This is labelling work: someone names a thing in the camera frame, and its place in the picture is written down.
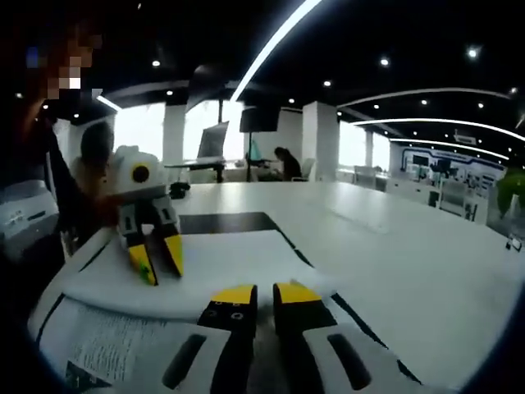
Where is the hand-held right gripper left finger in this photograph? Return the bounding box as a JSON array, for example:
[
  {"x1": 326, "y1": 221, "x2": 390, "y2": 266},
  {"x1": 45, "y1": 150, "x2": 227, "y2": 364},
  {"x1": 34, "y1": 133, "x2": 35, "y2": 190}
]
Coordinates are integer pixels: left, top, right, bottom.
[{"x1": 135, "y1": 284, "x2": 259, "y2": 394}]

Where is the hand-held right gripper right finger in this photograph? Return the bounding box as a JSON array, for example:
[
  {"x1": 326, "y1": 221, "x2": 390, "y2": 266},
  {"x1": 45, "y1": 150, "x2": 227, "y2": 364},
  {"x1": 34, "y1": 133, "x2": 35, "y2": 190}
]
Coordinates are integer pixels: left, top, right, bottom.
[{"x1": 272, "y1": 282, "x2": 426, "y2": 394}]

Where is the small black object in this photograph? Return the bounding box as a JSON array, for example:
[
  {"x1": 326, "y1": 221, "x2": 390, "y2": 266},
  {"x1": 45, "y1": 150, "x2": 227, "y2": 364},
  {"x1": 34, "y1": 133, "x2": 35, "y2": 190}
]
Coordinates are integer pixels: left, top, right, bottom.
[{"x1": 169, "y1": 181, "x2": 192, "y2": 200}]

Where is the white standing desk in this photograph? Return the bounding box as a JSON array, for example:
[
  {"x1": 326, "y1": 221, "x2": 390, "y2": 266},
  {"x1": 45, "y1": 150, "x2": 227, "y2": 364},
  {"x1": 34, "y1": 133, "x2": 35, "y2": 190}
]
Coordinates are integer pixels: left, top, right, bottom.
[{"x1": 163, "y1": 158, "x2": 226, "y2": 184}]

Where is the white square pillar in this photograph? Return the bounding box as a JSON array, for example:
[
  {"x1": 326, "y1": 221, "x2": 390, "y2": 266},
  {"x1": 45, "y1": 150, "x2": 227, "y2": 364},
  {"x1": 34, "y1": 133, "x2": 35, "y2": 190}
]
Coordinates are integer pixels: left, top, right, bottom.
[
  {"x1": 302, "y1": 101, "x2": 340, "y2": 181},
  {"x1": 162, "y1": 104, "x2": 186, "y2": 165}
]

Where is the grey computer monitor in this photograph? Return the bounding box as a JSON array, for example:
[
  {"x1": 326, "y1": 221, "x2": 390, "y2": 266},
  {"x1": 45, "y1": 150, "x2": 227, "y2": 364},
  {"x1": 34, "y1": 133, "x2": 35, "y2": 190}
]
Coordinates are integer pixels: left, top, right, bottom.
[{"x1": 196, "y1": 121, "x2": 230, "y2": 162}]

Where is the black hanging screen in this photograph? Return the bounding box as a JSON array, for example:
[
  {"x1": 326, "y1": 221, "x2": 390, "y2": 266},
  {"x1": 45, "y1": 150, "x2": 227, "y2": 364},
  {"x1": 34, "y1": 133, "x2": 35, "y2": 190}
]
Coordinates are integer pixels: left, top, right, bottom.
[{"x1": 240, "y1": 106, "x2": 281, "y2": 133}]

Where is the white office chair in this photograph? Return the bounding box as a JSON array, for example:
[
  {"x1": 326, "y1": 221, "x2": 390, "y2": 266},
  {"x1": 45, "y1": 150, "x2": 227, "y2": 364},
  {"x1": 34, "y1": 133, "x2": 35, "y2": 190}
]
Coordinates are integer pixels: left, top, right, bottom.
[{"x1": 301, "y1": 158, "x2": 319, "y2": 182}]

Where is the row of white low cabinets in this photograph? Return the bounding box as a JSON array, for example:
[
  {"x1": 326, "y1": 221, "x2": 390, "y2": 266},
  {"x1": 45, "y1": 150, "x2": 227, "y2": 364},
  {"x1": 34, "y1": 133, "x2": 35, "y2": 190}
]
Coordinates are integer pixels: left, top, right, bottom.
[{"x1": 385, "y1": 176, "x2": 489, "y2": 222}]

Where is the long curved ceiling light strip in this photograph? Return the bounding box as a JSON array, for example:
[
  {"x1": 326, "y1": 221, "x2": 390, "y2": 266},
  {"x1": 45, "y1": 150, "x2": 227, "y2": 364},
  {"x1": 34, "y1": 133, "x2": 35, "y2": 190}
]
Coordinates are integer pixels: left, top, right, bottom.
[{"x1": 231, "y1": 0, "x2": 325, "y2": 103}]

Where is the straight ceiling light strip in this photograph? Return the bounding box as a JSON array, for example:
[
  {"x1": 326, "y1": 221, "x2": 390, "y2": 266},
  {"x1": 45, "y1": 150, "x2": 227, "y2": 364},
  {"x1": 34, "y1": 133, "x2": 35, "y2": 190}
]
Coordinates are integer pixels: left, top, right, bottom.
[
  {"x1": 350, "y1": 117, "x2": 525, "y2": 143},
  {"x1": 389, "y1": 138, "x2": 509, "y2": 161}
]

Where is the green plant in white pot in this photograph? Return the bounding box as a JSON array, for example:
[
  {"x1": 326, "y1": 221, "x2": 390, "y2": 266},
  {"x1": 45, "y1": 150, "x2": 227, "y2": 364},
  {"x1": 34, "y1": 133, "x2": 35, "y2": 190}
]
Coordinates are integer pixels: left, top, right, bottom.
[{"x1": 495, "y1": 166, "x2": 525, "y2": 218}]

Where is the blue framed wall display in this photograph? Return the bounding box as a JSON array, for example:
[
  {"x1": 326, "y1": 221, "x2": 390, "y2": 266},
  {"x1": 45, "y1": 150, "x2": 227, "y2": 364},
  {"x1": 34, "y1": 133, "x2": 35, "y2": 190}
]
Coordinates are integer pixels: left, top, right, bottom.
[{"x1": 399, "y1": 143, "x2": 508, "y2": 194}]

